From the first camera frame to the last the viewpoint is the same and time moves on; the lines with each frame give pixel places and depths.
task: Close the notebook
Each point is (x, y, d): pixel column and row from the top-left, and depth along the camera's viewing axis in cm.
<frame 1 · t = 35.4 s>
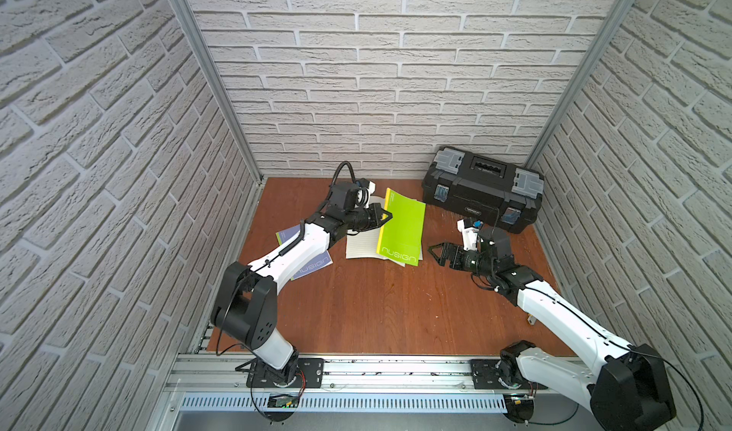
left hand: (397, 212, 81), fingers closed
right hand: (441, 251, 82), fingers open
black grey toolbox: (503, 195, 94), point 18 cm above the table
open lined notebook upper: (359, 243, 102), on the table
open lined notebook green cover: (401, 237, 79), point 21 cm above the table

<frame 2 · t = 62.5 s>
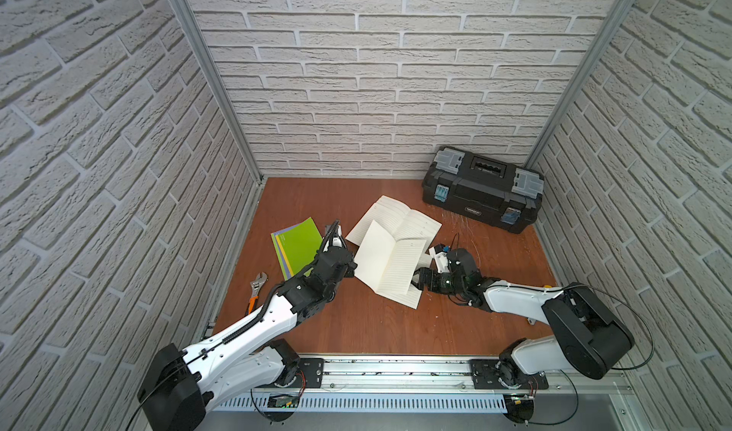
left hand: (348, 244, 79), fingers closed
right hand: (418, 280, 88), fingers open
open lined notebook upper: (393, 241, 99), point 3 cm above the table
open lined notebook green cover: (287, 244, 100), point 2 cm above the table
orange adjustable wrench: (256, 285, 91), on the table
the other named things where they were.

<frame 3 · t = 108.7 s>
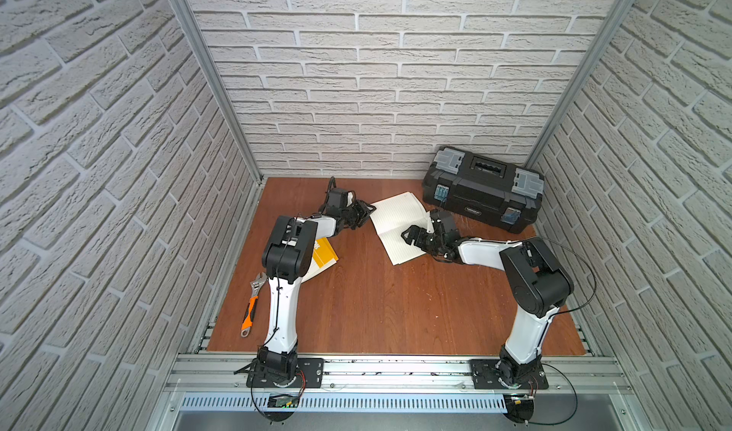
left hand: (379, 206, 103), fingers open
right hand: (412, 238, 98), fingers open
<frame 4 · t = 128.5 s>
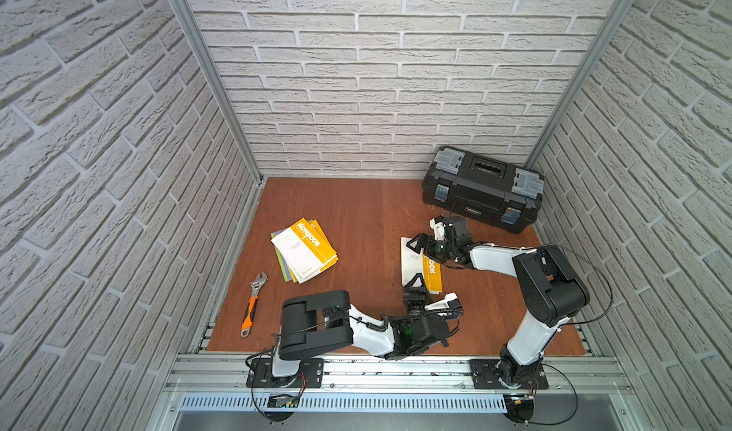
left hand: (424, 282, 81), fingers open
right hand: (417, 247, 95), fingers open
open lined notebook last: (415, 262, 95), point 3 cm above the table
yellow cover notebook: (304, 247, 97), point 4 cm above the table
